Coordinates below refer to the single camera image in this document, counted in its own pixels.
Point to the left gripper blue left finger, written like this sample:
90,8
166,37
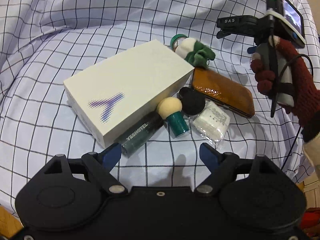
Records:
110,156

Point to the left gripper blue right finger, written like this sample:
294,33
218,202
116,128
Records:
210,157

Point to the dark Yeehotel bottle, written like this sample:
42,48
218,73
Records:
138,134

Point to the white packaged towel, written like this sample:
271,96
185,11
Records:
212,123

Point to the black round sponge puff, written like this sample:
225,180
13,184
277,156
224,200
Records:
192,101

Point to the green and white plush toy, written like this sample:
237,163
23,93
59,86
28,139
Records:
195,53

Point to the red knitted gloved hand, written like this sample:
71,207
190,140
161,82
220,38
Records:
306,107

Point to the white phone box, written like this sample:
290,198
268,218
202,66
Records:
112,95

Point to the brown leather case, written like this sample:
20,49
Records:
224,92

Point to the checkered lavender cloth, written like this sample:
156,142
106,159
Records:
44,42

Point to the camera with screen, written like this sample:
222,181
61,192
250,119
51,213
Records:
288,21

